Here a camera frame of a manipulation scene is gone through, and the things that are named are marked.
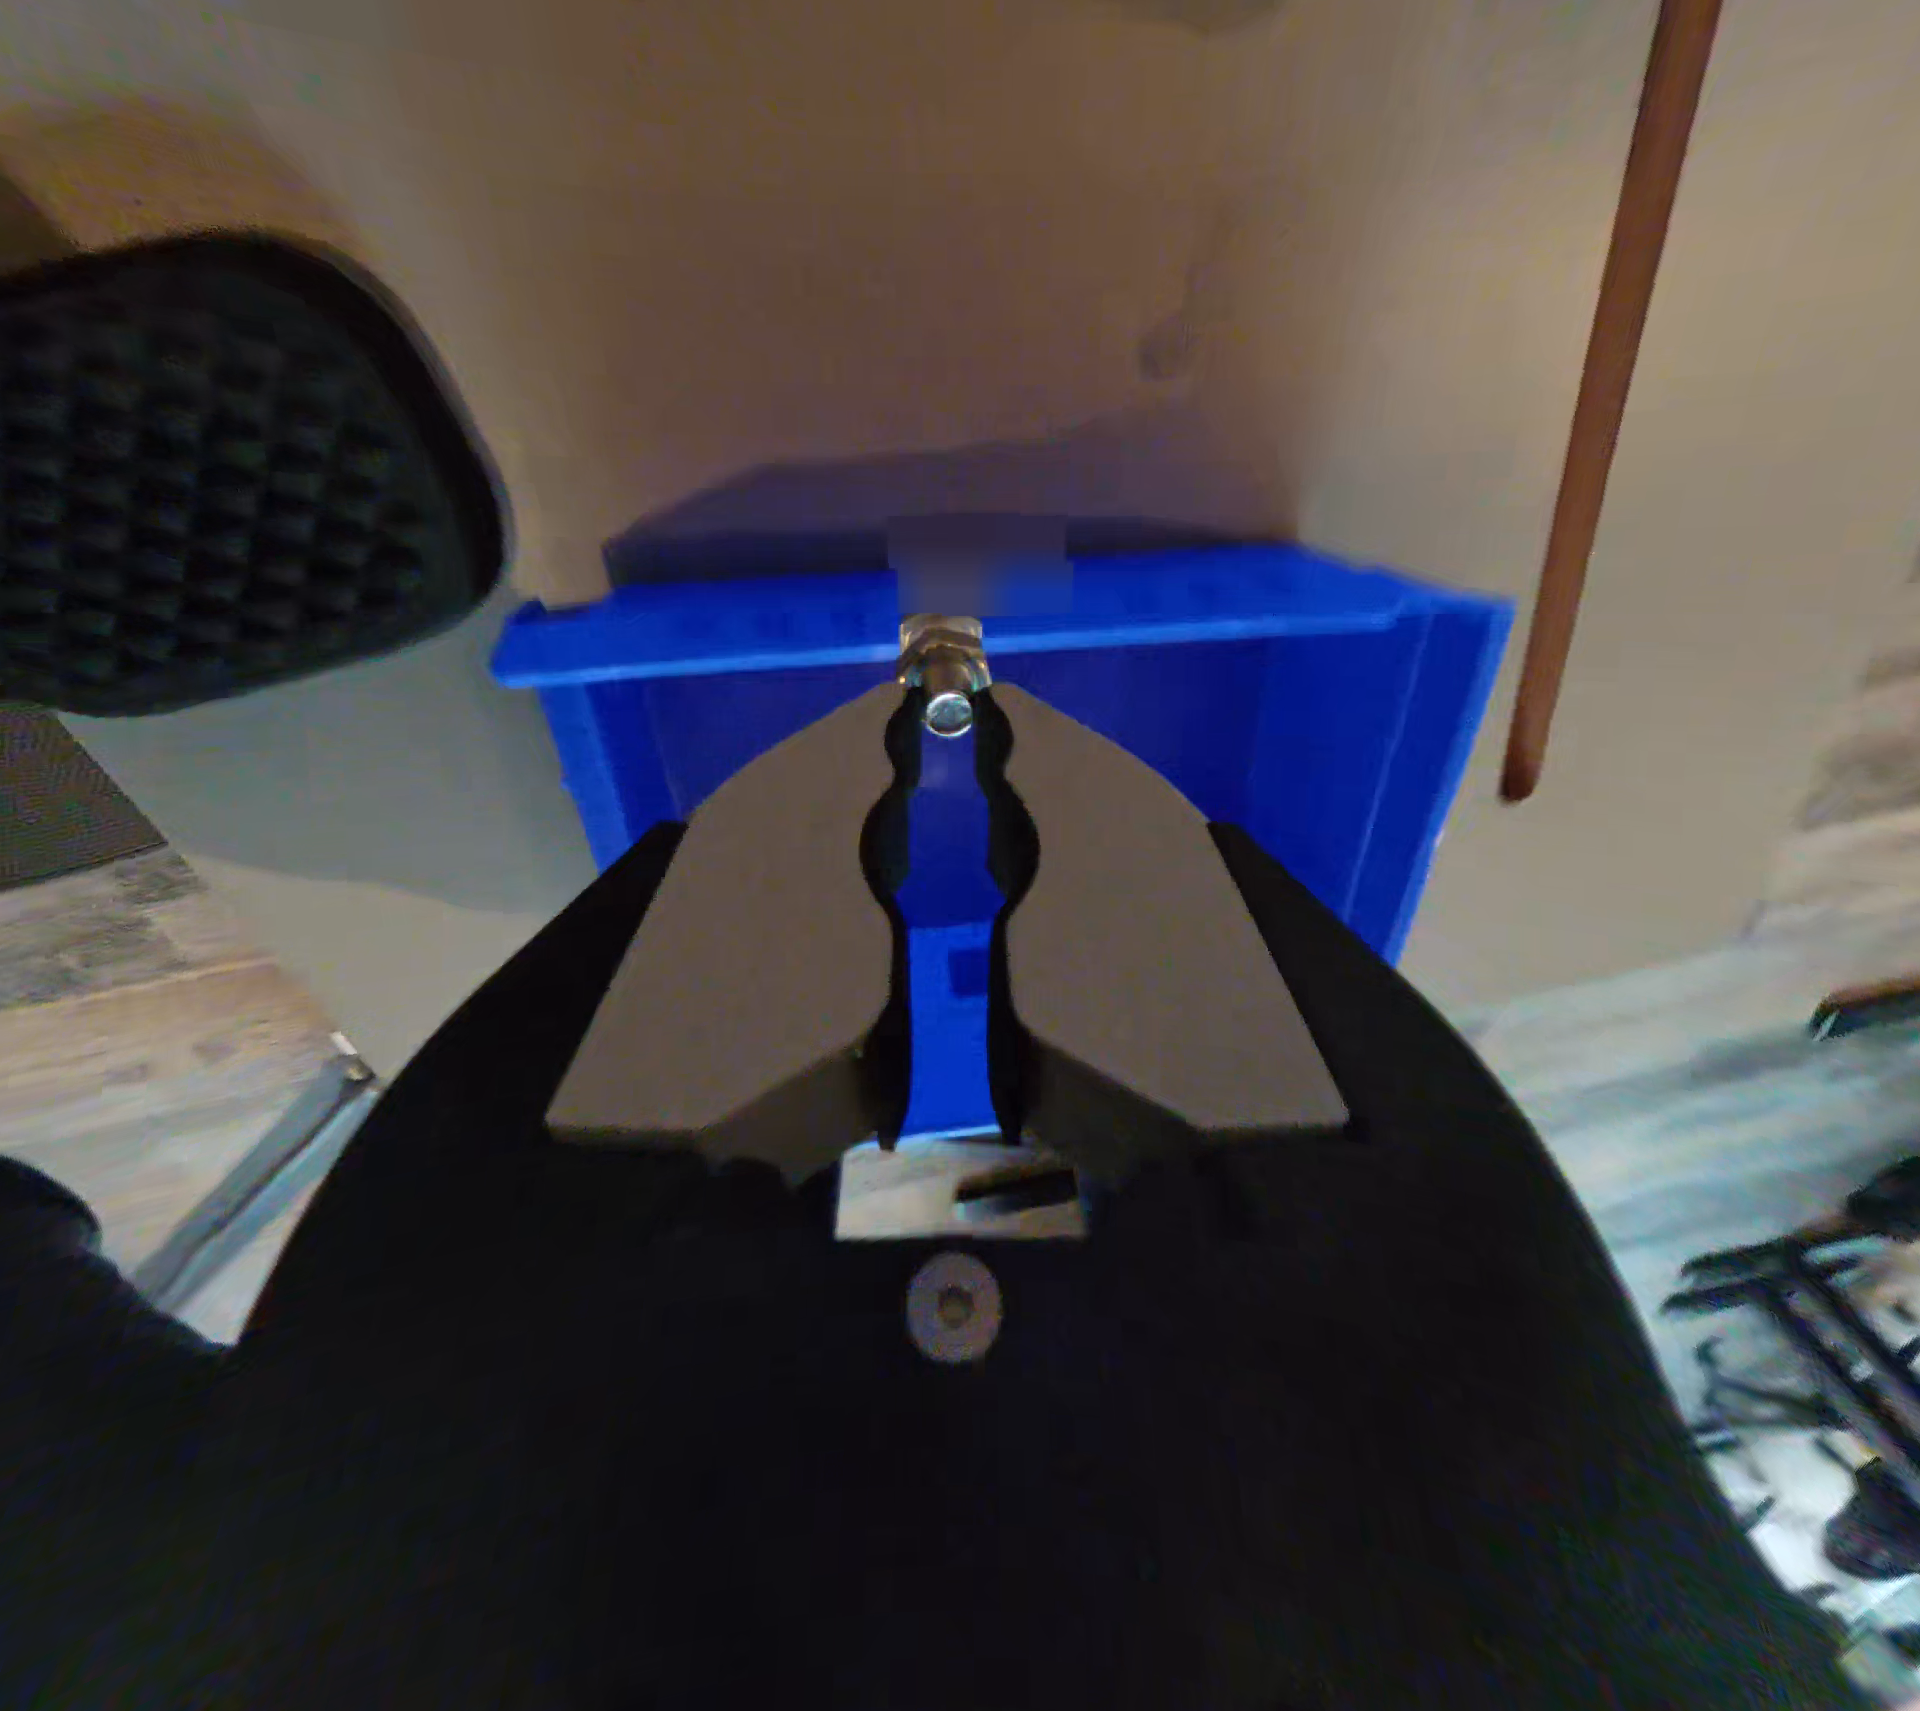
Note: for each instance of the brown wooden table strip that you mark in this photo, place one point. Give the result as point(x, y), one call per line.
point(1628, 318)

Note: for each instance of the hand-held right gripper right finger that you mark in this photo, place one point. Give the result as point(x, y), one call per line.
point(1185, 959)

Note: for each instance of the black office chair base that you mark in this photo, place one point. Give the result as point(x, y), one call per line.
point(1824, 1304)

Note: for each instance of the silver hex bolt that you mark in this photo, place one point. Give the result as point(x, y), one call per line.
point(948, 711)

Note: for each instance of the grey metal table leg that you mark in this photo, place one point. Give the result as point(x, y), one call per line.
point(256, 1179)

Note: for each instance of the silver hex nut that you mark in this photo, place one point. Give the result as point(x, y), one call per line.
point(941, 652)

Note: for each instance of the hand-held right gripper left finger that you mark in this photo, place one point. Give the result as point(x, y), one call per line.
point(720, 959)

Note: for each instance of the black textured wrist pad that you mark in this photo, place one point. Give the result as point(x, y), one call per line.
point(225, 481)

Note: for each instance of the blue plastic bin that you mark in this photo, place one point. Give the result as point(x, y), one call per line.
point(1289, 751)

